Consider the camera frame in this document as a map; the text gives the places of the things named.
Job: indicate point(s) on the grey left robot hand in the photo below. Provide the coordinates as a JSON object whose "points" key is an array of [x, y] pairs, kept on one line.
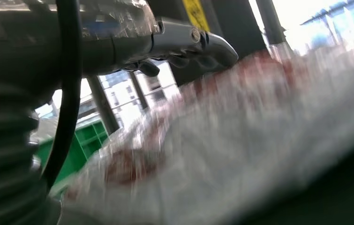
{"points": [[24, 52]]}

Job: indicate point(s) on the grey parcel red print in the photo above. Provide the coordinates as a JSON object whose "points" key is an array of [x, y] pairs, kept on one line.
{"points": [[226, 139]]}

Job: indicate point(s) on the black yellow scanner label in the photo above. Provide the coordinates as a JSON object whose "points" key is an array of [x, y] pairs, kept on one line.
{"points": [[197, 14]]}

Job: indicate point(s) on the green plastic crate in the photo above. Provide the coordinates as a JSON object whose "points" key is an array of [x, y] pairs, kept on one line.
{"points": [[80, 146]]}

